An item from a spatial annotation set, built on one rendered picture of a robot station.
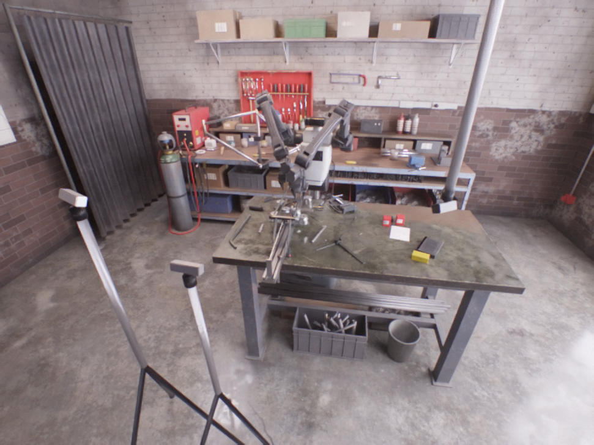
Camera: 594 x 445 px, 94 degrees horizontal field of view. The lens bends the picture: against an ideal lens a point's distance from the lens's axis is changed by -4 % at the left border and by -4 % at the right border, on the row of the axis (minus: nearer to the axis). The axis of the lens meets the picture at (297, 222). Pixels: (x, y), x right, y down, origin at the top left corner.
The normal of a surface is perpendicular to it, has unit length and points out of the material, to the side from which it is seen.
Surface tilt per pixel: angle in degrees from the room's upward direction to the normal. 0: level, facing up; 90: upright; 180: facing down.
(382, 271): 0
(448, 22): 90
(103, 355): 0
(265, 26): 91
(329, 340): 90
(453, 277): 0
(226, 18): 91
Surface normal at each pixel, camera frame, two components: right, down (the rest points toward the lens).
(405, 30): -0.18, 0.44
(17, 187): 0.99, 0.08
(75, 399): 0.00, -0.87
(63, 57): 0.52, 0.44
